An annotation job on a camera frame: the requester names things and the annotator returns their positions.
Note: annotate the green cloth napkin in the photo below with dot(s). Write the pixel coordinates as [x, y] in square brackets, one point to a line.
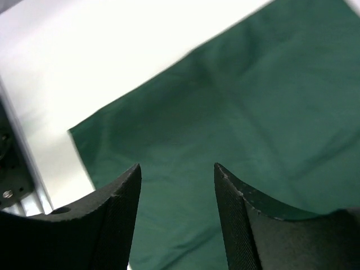
[274, 99]

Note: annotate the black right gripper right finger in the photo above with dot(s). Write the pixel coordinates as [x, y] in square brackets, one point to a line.
[260, 232]

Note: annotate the aluminium frame rail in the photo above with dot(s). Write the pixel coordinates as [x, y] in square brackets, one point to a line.
[22, 189]

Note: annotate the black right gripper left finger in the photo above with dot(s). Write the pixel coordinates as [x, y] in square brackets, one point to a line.
[94, 232]

